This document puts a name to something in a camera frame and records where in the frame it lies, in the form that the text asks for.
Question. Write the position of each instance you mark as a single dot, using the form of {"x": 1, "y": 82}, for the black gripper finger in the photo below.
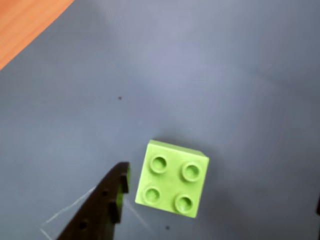
{"x": 97, "y": 212}
{"x": 318, "y": 207}

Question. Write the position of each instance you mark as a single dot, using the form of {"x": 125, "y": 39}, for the green lego block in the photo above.
{"x": 172, "y": 182}

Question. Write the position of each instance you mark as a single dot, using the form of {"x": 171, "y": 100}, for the grey table mat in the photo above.
{"x": 200, "y": 75}

